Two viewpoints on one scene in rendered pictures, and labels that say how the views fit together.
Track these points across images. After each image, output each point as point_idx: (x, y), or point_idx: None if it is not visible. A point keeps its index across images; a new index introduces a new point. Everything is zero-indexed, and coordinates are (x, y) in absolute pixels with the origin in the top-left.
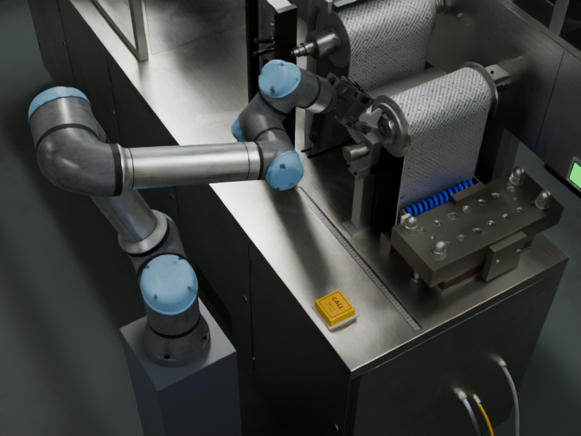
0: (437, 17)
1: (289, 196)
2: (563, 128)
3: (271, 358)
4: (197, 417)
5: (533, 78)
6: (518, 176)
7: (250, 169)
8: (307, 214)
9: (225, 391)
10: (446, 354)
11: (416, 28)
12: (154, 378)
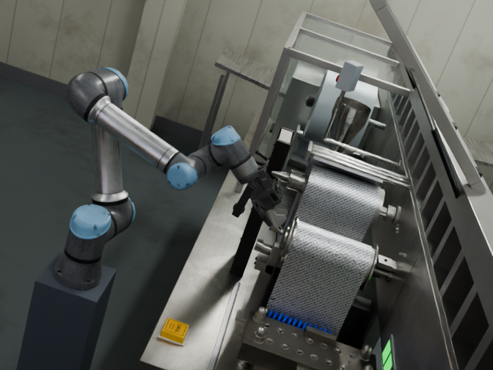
0: (390, 228)
1: (227, 280)
2: (397, 311)
3: None
4: (50, 338)
5: (403, 271)
6: (364, 351)
7: (161, 158)
8: (225, 293)
9: (76, 333)
10: None
11: (359, 209)
12: (42, 276)
